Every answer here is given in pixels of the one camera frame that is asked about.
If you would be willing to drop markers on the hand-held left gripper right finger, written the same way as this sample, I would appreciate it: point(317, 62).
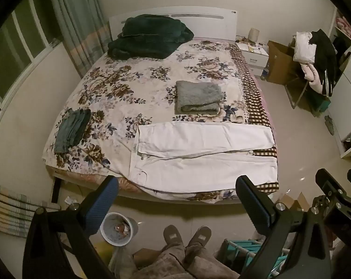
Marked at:
point(251, 202)

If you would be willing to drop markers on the grey folded blanket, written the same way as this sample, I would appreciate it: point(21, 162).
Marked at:
point(197, 93)

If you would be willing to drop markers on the white nightstand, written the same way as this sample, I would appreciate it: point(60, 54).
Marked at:
point(255, 61)

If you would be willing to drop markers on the white folded cloth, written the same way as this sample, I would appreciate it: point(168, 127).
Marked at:
point(304, 46)

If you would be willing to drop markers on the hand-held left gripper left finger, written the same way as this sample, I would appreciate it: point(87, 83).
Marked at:
point(101, 203)

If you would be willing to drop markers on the folding chair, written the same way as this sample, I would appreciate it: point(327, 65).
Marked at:
point(294, 91)

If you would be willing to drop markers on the green striped curtain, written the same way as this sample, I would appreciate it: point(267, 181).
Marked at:
point(76, 20)

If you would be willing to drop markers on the pink floral bedding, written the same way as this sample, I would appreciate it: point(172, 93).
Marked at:
point(345, 25)

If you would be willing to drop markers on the white pants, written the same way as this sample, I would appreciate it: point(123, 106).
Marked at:
point(193, 162)

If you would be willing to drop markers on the person's right slipper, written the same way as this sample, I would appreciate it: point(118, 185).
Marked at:
point(199, 237)

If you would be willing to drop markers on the teal rack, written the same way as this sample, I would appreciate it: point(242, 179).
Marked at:
point(245, 248)

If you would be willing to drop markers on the pink clothing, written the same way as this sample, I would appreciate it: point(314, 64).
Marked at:
point(312, 75)

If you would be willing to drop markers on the person's left slipper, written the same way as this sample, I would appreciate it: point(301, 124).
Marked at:
point(172, 235)

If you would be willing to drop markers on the white trash bin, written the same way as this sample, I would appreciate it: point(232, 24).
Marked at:
point(111, 228)

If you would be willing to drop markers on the white wardrobe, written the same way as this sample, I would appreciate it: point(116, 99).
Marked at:
point(347, 101)

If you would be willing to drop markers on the person's slipper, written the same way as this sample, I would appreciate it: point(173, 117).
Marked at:
point(172, 235)
point(199, 237)

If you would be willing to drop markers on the dark teal folded cloth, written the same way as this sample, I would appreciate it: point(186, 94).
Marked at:
point(72, 130)

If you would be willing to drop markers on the striped folded cloth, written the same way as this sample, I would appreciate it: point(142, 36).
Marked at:
point(10, 206)

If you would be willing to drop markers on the dark green blanket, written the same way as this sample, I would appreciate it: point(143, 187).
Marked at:
point(152, 37)

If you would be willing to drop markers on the floral bed sheet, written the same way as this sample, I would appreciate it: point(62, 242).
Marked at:
point(146, 93)

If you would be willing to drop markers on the yellow object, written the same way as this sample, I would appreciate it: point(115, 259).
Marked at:
point(101, 251)

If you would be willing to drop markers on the black jacket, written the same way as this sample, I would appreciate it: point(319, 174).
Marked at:
point(323, 55)

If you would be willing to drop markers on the large cardboard box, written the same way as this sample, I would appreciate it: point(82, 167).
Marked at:
point(280, 61)

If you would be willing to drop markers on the grey slipper on floor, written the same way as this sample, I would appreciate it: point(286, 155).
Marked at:
point(329, 125)

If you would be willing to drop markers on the window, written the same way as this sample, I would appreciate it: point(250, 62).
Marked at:
point(15, 43)

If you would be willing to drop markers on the white table lamp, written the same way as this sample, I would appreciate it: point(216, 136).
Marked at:
point(254, 35)

